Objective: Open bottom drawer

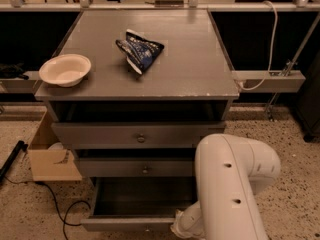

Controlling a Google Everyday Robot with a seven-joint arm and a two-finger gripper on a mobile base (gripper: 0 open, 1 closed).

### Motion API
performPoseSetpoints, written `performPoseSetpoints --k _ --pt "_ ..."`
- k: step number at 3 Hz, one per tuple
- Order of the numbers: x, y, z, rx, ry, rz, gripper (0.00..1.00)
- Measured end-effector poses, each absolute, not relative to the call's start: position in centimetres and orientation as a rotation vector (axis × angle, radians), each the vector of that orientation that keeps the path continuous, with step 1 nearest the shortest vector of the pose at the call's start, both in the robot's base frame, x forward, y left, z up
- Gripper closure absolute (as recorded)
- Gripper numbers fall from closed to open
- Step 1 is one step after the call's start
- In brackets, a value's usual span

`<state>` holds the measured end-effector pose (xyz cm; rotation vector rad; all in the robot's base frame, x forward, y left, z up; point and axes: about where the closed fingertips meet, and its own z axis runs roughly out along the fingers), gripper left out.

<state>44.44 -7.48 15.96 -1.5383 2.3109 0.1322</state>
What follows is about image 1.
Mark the grey top drawer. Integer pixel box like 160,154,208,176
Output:
52,121,225,149

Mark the blue chip bag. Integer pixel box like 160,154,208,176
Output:
115,29,165,75

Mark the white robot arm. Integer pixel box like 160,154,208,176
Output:
171,134,281,240

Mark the white hanging cable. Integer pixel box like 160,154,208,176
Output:
237,0,279,92

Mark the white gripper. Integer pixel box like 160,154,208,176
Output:
170,202,205,239

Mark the dark cart at right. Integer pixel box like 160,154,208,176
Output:
296,51,320,142

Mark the cardboard box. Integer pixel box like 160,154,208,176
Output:
27,112,82,181

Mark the black floor cable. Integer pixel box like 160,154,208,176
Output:
4,175,92,240

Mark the black cloth on rail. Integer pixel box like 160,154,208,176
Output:
0,63,29,80

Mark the grey drawer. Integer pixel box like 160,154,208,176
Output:
52,121,225,149
81,177,197,232
75,159,194,177

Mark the grey middle drawer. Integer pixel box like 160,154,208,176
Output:
75,159,194,177

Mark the white bowl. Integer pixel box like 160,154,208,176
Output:
39,54,91,87

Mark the grey drawer cabinet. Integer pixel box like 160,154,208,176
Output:
34,9,240,198

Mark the grey bottom drawer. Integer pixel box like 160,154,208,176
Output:
81,177,197,232

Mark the black pole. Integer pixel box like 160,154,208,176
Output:
0,140,28,182

